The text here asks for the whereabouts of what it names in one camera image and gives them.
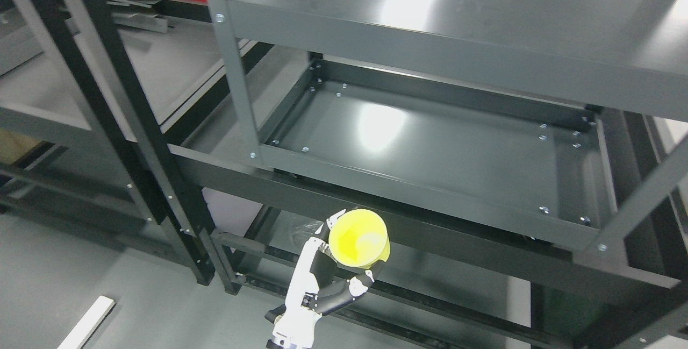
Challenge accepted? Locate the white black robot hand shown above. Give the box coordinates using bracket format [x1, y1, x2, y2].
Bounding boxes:
[266, 209, 386, 348]

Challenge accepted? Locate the black metal rack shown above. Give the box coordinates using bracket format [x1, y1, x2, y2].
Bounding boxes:
[13, 0, 240, 295]

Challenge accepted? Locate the yellow plastic cup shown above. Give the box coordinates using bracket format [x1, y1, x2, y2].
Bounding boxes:
[328, 209, 391, 269]

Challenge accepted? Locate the dark grey metal shelf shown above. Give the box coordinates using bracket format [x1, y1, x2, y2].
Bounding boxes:
[0, 0, 688, 349]

